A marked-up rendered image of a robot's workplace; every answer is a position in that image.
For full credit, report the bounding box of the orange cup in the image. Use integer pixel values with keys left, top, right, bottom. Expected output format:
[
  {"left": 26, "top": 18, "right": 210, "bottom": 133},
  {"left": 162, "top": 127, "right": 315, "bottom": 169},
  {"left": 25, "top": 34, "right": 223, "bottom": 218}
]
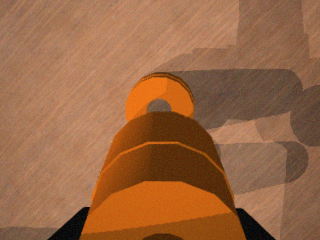
[
  {"left": 126, "top": 72, "right": 194, "bottom": 122},
  {"left": 79, "top": 112, "right": 246, "bottom": 240}
]

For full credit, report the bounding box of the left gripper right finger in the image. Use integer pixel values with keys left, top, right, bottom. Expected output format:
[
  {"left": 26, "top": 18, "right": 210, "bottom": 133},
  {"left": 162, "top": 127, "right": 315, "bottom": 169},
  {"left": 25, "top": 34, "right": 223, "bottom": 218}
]
[{"left": 236, "top": 208, "right": 276, "bottom": 240}]

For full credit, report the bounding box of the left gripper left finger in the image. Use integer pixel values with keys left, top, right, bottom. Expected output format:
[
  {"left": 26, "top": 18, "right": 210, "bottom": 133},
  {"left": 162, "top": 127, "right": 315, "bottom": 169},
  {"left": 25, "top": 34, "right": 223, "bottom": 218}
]
[{"left": 47, "top": 207, "right": 90, "bottom": 240}]

